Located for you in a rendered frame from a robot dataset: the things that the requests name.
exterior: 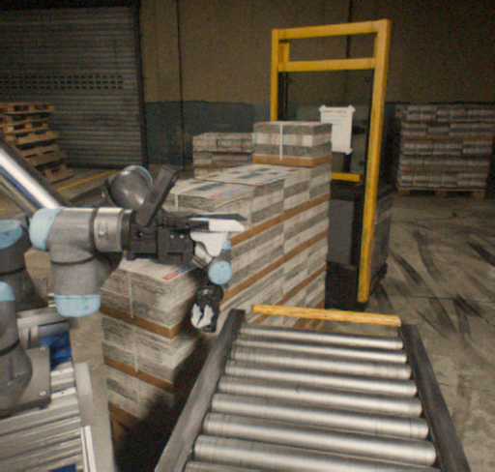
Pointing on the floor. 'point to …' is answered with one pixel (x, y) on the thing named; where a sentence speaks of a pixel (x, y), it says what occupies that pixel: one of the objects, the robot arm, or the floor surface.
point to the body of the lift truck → (346, 229)
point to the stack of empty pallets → (23, 120)
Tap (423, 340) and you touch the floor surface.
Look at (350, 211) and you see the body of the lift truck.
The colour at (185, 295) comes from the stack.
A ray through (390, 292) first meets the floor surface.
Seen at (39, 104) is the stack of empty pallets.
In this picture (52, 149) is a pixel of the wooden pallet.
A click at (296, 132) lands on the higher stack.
